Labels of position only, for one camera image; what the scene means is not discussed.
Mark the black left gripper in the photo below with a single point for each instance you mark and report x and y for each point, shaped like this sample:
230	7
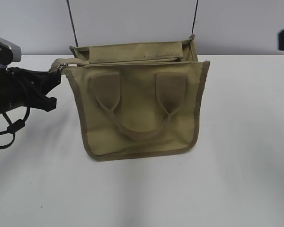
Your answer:
21	87

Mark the yellow canvas tote bag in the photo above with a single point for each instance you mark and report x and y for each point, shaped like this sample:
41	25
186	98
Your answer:
136	100

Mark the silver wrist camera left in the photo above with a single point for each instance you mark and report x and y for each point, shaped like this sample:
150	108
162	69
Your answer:
9	52

